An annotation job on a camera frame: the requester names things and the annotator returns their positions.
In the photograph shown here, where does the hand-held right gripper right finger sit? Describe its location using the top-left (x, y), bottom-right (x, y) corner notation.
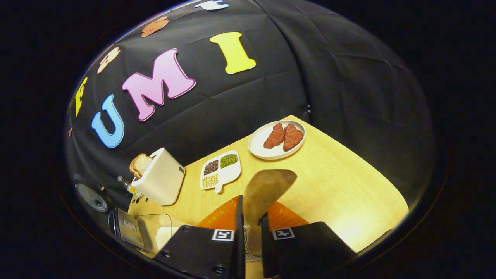
top-left (260, 201), bottom-right (355, 279)

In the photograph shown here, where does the white toaster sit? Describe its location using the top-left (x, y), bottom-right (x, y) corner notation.
top-left (131, 148), bottom-right (186, 206)

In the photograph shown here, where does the clear glass dish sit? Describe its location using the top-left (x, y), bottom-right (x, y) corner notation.
top-left (136, 214), bottom-right (186, 256)

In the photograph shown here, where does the white divided dish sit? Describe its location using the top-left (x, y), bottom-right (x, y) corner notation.
top-left (200, 150), bottom-right (241, 193)

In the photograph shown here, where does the dark grey rice cooker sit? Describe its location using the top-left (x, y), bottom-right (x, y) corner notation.
top-left (74, 174), bottom-right (145, 250)

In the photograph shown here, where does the clear wire chopstick holder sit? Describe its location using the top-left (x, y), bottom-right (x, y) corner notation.
top-left (241, 218), bottom-right (265, 259)

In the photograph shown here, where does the small clear bottle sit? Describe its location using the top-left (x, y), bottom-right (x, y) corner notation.
top-left (117, 175), bottom-right (142, 198)

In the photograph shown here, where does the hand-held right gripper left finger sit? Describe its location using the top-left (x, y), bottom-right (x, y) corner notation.
top-left (154, 195), bottom-right (246, 279)

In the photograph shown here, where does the wooden spoon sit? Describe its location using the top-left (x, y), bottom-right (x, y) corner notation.
top-left (243, 169), bottom-right (298, 256)

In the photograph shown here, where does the red meat piece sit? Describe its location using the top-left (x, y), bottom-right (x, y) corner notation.
top-left (263, 123), bottom-right (286, 149)
top-left (283, 124), bottom-right (304, 152)

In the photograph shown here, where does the white round plate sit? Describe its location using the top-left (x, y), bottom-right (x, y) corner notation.
top-left (248, 120), bottom-right (306, 161)

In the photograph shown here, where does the pile of white rice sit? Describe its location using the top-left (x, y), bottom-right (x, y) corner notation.
top-left (155, 226), bottom-right (181, 248)

